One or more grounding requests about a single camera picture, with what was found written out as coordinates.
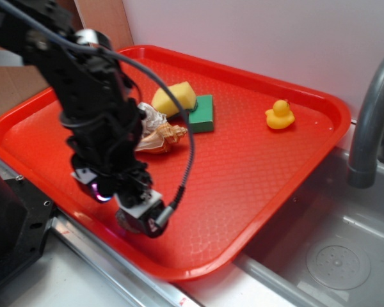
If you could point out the green rectangular block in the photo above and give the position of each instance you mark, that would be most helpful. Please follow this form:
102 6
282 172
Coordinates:
201 119

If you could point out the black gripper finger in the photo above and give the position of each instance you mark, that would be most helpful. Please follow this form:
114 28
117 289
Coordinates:
87 181
144 213

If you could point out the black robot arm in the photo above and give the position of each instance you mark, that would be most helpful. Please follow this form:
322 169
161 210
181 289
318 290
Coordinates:
87 86

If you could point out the yellow rubber duck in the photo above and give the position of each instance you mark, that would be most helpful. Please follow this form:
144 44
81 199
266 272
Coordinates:
280 115

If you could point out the red plastic tray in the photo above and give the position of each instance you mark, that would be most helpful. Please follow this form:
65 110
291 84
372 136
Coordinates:
242 174

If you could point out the grey plastic sink basin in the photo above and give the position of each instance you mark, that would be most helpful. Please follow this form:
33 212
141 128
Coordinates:
325 245

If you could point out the yellow green sponge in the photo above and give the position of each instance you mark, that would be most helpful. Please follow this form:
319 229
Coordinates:
183 92

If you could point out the orange spiral seashell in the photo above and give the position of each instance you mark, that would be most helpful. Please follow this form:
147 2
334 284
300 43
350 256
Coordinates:
162 139

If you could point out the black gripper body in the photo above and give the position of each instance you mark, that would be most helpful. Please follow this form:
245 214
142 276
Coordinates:
108 148

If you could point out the crumpled white paper towel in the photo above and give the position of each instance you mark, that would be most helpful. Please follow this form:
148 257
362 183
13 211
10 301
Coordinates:
153 119

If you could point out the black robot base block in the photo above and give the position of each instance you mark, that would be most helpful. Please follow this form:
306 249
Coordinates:
25 218

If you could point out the grey faucet spout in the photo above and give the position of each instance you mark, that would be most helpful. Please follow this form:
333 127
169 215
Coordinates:
367 146

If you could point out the dark brown rock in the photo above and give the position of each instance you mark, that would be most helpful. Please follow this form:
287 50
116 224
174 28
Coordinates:
122 219

